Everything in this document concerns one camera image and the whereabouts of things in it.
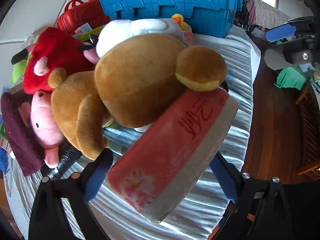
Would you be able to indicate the green cloth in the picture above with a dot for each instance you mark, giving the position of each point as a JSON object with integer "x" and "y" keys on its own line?
{"x": 291, "y": 77}

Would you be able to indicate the floral cloth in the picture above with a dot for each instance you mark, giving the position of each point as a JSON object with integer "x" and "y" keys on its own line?
{"x": 267, "y": 12}

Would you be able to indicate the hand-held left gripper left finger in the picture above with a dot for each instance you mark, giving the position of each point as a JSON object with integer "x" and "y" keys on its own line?
{"x": 96, "y": 177}

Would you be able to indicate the brown bear plush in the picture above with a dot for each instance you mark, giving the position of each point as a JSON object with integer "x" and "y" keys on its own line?
{"x": 140, "y": 80}

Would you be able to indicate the red-dressed pig plush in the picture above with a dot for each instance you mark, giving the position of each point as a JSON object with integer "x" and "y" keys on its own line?
{"x": 52, "y": 52}

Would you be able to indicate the white plush toy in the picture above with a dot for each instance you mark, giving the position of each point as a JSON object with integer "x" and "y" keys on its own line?
{"x": 117, "y": 35}

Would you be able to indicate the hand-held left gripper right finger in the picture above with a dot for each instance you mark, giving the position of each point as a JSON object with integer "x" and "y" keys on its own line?
{"x": 226, "y": 177}

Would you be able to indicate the wooden rack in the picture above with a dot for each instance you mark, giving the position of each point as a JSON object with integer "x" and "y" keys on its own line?
{"x": 310, "y": 135}

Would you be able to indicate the yellow duck toy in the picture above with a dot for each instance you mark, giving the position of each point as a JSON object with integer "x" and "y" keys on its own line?
{"x": 181, "y": 21}

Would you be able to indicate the blue plastic crate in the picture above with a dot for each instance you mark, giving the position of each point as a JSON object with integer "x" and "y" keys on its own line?
{"x": 175, "y": 2}

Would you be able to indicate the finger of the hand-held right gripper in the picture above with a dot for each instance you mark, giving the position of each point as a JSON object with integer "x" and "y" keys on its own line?
{"x": 280, "y": 33}
{"x": 303, "y": 55}

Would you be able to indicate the green plush toy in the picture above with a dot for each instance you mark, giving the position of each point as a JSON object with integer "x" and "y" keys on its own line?
{"x": 18, "y": 73}

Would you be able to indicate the maroon cloth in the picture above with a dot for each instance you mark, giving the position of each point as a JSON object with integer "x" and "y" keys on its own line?
{"x": 15, "y": 130}

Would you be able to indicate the red plastic case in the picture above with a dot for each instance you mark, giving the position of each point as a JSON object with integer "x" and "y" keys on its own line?
{"x": 77, "y": 13}

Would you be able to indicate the black cylinder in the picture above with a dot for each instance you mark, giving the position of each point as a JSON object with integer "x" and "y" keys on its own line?
{"x": 65, "y": 158}

